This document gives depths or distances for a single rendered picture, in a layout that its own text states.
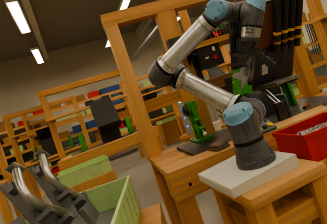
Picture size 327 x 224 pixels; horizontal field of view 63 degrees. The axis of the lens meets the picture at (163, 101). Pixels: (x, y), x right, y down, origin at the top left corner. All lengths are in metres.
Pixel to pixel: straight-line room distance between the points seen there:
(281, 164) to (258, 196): 0.17
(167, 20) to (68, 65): 9.84
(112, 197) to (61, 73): 10.48
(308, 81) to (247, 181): 1.59
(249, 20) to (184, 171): 0.73
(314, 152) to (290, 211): 0.30
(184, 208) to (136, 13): 1.34
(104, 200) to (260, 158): 0.71
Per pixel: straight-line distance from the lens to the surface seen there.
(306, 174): 1.05
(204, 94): 1.21
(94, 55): 11.84
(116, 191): 1.30
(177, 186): 1.34
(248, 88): 1.73
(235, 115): 1.02
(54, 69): 11.67
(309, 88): 2.46
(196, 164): 1.34
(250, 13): 1.13
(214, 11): 1.01
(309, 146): 1.23
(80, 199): 1.25
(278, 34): 1.69
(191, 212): 1.40
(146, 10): 2.03
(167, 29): 2.01
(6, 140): 11.01
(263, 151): 1.06
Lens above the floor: 1.24
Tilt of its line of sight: level
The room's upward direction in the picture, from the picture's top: 19 degrees counter-clockwise
